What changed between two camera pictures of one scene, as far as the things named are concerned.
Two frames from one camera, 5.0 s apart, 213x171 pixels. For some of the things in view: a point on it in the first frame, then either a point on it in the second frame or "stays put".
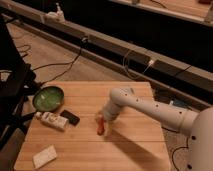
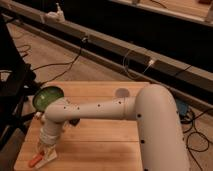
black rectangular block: (73, 119) stays put
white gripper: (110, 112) -> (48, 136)
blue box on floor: (182, 102) stays put
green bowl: (48, 98) stays put
